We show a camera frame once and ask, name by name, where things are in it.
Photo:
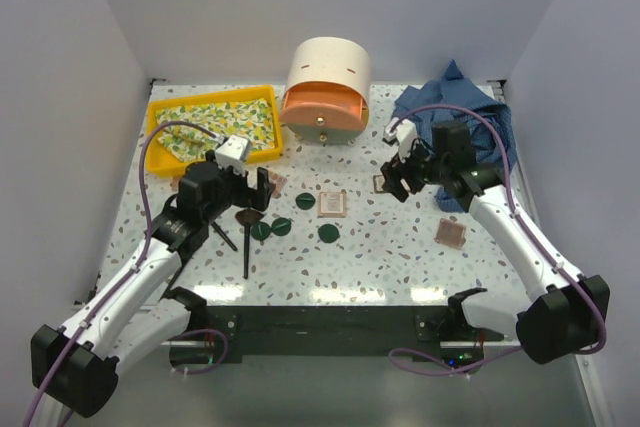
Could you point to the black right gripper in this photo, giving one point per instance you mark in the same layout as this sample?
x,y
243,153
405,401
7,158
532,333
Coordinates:
x,y
392,174

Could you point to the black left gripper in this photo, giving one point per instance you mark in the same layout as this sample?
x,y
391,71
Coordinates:
x,y
250,197

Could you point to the long brown labelled palette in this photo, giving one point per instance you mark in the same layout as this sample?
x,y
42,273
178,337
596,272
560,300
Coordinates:
x,y
379,182

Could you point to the square peach compact labelled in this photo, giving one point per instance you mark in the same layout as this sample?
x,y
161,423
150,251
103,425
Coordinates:
x,y
332,205

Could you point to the round cream drawer organizer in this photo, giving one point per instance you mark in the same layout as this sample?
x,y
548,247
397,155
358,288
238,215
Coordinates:
x,y
324,68

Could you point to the long clear brown eyeshadow palette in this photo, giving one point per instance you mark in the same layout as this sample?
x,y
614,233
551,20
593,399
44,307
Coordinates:
x,y
347,103

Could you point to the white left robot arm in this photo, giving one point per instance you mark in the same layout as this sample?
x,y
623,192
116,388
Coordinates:
x,y
78,364

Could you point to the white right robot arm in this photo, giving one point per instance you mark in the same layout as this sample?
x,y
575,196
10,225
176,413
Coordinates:
x,y
567,310

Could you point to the black fan makeup brush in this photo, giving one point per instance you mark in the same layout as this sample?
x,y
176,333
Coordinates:
x,y
247,218

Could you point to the black thin makeup brush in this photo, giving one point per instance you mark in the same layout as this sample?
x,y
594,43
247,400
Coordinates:
x,y
220,231

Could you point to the nine-pan orange eyeshadow palette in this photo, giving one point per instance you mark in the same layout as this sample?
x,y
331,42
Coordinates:
x,y
278,181

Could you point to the green powder puff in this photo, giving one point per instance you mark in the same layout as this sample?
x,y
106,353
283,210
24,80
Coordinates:
x,y
305,201
260,231
281,226
328,233

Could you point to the lemon print cloth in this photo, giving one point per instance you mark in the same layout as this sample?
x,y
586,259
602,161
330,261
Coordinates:
x,y
252,120

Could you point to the small brown square palette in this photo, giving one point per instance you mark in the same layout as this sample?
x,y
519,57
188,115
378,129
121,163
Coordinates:
x,y
451,234

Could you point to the pink blush palette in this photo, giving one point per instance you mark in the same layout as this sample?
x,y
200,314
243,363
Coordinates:
x,y
175,183

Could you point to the blue checkered cloth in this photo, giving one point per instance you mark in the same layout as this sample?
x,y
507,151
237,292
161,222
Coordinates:
x,y
455,97

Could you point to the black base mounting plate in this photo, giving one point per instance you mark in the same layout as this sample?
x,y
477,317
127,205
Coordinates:
x,y
358,331

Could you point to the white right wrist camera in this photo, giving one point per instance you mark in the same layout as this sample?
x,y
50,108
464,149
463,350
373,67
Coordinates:
x,y
400,132

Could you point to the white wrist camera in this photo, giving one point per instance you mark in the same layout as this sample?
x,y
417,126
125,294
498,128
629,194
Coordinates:
x,y
233,153
400,132

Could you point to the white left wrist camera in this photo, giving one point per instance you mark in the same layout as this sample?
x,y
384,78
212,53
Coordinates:
x,y
233,153

